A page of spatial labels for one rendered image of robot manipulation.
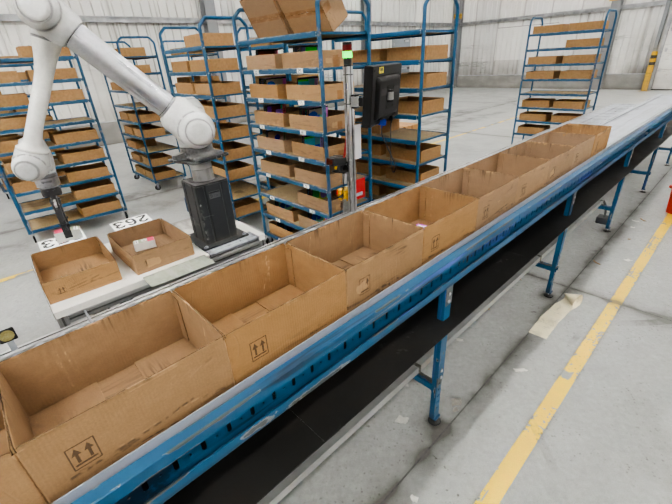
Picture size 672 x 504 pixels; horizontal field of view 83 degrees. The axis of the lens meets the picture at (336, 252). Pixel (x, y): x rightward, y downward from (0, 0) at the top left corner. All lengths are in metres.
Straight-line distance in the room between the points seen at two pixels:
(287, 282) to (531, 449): 1.34
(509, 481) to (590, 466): 0.36
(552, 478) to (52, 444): 1.77
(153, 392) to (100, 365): 0.30
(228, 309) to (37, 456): 0.60
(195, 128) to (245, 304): 0.80
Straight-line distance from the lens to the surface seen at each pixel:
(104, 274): 1.95
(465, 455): 1.99
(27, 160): 1.84
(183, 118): 1.75
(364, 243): 1.58
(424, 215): 1.84
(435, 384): 1.87
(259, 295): 1.30
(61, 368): 1.15
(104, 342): 1.15
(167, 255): 1.99
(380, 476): 1.89
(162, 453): 0.93
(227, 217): 2.10
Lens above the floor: 1.60
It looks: 27 degrees down
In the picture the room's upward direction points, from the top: 3 degrees counter-clockwise
